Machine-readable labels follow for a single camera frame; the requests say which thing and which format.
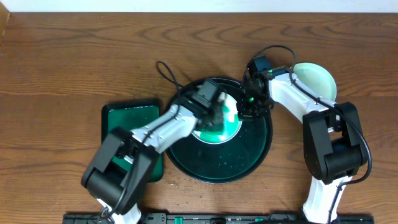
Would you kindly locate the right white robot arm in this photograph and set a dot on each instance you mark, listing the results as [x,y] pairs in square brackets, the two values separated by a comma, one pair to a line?
[334,147]

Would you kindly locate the rectangular green tray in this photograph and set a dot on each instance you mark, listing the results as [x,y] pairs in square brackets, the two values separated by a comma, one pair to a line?
[131,115]

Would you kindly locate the white plate with green streaks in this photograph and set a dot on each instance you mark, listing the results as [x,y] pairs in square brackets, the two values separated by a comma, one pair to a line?
[231,123]

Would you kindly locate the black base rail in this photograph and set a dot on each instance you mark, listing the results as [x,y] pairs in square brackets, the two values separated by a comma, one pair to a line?
[162,218]

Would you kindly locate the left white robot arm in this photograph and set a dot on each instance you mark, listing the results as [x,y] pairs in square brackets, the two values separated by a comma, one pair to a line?
[119,191]

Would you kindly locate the green scouring sponge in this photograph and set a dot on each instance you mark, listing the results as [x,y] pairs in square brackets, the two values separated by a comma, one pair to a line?
[210,124]

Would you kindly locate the round black tray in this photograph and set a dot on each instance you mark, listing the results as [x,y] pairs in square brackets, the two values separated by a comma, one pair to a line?
[230,161]

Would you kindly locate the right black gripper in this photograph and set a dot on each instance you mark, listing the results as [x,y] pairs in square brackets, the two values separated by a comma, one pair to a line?
[249,114]

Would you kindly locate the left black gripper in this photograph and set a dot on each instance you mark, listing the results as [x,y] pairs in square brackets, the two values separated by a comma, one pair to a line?
[214,115]

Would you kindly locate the mint plate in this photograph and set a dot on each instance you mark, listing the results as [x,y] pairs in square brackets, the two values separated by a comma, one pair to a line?
[317,79]

